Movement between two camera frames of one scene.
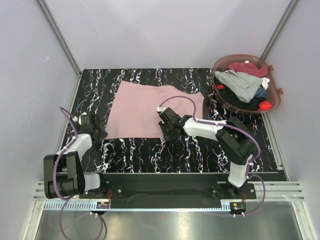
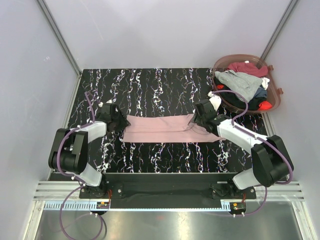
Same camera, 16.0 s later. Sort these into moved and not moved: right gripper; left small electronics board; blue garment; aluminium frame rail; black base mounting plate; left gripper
Moved: left gripper; right gripper
Not moved: black base mounting plate; blue garment; left small electronics board; aluminium frame rail
